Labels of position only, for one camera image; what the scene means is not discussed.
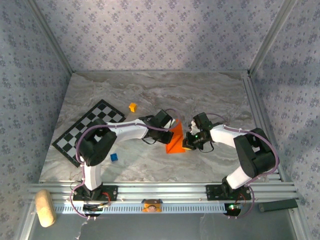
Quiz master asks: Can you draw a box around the orange cloth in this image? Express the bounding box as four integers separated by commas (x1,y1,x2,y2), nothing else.
165,119,187,155

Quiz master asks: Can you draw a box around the black white checkerboard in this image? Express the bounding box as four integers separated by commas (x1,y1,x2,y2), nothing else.
51,99,125,168

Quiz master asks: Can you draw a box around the orange cartoon figure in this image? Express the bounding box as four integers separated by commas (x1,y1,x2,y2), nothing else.
141,198,163,214

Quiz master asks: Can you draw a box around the black controller board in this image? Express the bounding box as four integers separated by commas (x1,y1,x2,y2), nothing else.
82,202,111,218
223,202,245,217

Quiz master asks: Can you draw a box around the black flat bar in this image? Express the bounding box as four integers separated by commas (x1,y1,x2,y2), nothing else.
258,198,299,213

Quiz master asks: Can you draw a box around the tan cork block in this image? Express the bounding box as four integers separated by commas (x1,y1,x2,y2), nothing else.
34,189,57,228

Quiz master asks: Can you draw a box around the thin black cable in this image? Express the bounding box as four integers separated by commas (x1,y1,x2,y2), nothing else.
138,114,159,146
198,141,215,154

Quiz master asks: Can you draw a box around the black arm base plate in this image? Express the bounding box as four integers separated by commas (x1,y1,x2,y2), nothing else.
205,184,252,202
72,184,119,202

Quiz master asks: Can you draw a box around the wide aluminium rail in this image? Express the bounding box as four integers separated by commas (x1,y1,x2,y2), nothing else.
27,181,300,204

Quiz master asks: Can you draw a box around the white slotted cable duct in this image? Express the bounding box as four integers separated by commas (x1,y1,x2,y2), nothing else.
53,202,228,215

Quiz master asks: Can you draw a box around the slotted aluminium side rail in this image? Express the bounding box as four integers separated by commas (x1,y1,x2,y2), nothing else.
241,72,286,183

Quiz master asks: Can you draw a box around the purple cable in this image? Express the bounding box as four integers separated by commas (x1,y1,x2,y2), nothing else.
69,107,182,221
207,112,280,221

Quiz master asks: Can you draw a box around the aluminium frame post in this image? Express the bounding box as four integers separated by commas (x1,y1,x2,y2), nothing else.
26,0,76,75
18,202,36,240
289,207,311,240
248,0,299,76

